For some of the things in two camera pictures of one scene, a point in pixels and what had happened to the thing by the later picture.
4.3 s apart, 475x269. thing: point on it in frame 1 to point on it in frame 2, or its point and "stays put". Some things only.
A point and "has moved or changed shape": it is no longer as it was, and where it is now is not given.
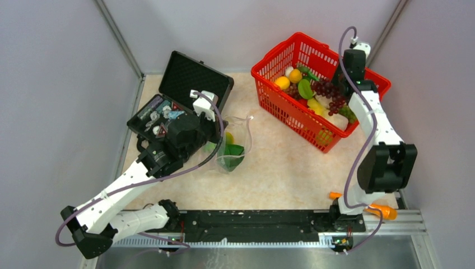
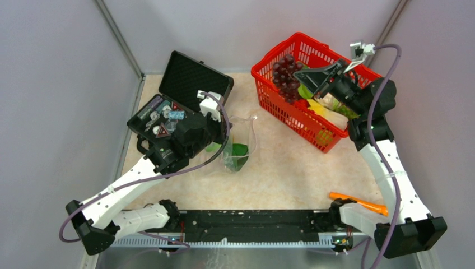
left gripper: x=215 y=126 stays put
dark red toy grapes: x=336 y=93 has moved or changed shape
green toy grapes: x=347 y=111 stays put
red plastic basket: x=322 y=61 stays put
